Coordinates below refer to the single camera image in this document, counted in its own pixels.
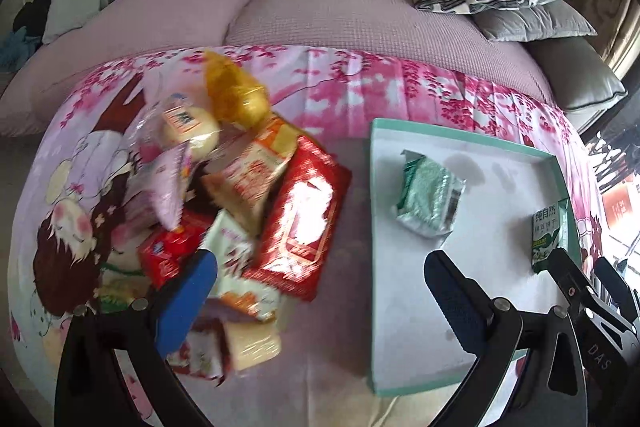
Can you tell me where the teal rimmed white tray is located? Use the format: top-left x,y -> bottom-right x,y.
370,118 -> 568,397

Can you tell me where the pink textured seat cover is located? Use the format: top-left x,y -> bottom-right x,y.
1,0 -> 553,136

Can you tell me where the green milk carton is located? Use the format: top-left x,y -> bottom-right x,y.
532,198 -> 570,273

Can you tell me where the yellow orange candy wrapper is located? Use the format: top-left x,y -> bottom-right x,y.
204,51 -> 271,130

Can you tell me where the green silver snack packet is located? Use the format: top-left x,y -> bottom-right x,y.
395,150 -> 466,239

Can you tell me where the white cookie snack packet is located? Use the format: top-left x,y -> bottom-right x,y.
201,210 -> 285,322

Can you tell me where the clear round pastry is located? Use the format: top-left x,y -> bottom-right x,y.
127,93 -> 221,164

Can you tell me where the green wrapped round pastry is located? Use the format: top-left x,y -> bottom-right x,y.
96,268 -> 151,313

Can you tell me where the large red snack packet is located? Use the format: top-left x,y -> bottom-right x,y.
243,135 -> 352,301

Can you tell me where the small red snack packet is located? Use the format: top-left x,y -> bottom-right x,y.
138,210 -> 214,289

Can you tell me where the grey pillow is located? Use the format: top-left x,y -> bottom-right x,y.
472,0 -> 598,43

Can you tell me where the beige orange cake packet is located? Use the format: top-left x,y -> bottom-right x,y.
201,114 -> 299,236

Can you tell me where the red white biscuit packet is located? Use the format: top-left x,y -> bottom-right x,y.
166,320 -> 226,383

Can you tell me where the pink purple snack packet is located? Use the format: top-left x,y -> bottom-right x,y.
124,142 -> 193,232

